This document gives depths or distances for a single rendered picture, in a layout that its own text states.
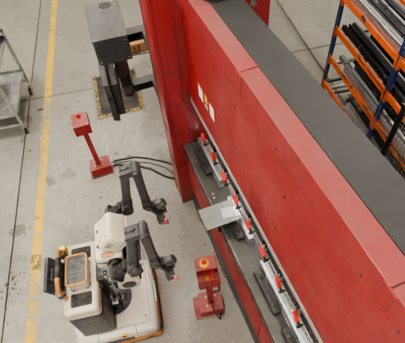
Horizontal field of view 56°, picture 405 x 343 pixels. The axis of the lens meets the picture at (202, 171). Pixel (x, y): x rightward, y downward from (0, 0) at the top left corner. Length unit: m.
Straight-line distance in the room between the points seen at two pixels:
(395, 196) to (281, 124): 0.48
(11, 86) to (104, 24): 2.86
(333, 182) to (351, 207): 0.11
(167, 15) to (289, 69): 1.09
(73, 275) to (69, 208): 1.58
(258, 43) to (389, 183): 0.92
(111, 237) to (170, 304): 1.39
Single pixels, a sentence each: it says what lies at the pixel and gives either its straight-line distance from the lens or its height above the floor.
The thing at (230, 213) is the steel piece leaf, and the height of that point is 1.00.
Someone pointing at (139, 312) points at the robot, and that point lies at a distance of 3.34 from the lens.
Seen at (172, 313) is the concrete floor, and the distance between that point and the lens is 3.58.
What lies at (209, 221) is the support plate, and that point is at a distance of 2.77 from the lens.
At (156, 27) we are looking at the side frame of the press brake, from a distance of 2.64.
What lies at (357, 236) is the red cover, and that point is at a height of 2.30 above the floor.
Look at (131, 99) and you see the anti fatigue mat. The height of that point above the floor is 0.01.
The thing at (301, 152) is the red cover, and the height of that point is 2.30.
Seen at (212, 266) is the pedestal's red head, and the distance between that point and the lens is 2.85.
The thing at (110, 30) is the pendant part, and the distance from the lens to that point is 2.87.
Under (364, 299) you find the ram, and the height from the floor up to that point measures 2.07.
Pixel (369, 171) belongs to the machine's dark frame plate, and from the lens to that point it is 1.45.
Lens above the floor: 3.38
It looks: 52 degrees down
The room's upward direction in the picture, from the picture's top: 6 degrees counter-clockwise
